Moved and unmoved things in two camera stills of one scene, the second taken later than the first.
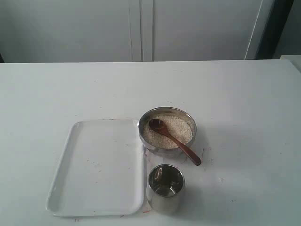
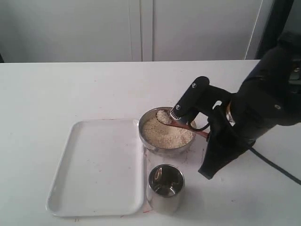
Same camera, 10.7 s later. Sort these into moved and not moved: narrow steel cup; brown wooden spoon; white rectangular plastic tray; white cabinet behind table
Moved: brown wooden spoon
Not moved: white cabinet behind table; white rectangular plastic tray; narrow steel cup
